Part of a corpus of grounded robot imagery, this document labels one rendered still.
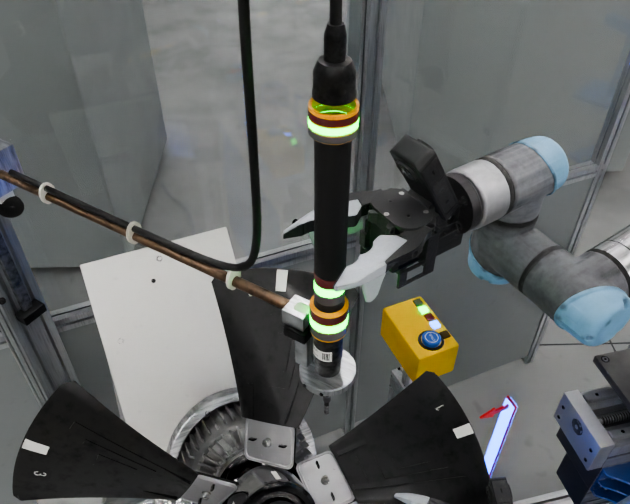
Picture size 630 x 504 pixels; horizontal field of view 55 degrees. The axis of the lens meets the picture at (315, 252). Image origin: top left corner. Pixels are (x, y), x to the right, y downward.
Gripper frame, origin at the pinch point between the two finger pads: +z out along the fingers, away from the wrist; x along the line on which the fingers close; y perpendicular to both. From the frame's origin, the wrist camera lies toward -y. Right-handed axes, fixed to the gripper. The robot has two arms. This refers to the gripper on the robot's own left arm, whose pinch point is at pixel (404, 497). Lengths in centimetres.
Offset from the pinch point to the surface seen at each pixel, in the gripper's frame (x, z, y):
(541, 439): 128, -22, -93
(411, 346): 14.2, 13.0, -35.0
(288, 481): -9.5, 14.0, 9.2
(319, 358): -32.8, 11.4, 2.3
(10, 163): -38, 69, -4
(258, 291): -37.6, 20.7, 0.0
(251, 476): -7.4, 19.8, 10.4
